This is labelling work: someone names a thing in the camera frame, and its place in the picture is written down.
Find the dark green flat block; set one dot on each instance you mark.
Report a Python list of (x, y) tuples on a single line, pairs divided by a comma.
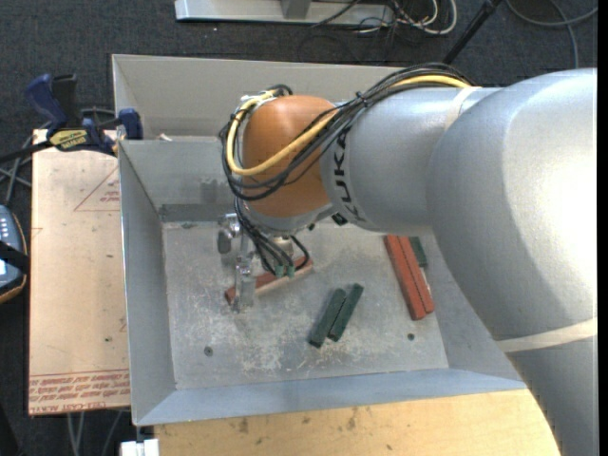
[(419, 252), (347, 311), (327, 318)]

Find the brown cardboard board, red print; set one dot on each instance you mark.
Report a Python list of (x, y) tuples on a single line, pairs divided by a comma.
[(76, 278)]

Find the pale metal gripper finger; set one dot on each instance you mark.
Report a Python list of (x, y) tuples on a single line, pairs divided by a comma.
[(237, 297), (249, 288)]

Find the red-brown block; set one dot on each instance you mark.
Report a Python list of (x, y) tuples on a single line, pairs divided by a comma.
[(420, 278), (404, 278), (273, 280)]

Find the grey metal bin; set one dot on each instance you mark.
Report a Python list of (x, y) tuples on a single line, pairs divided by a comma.
[(266, 349)]

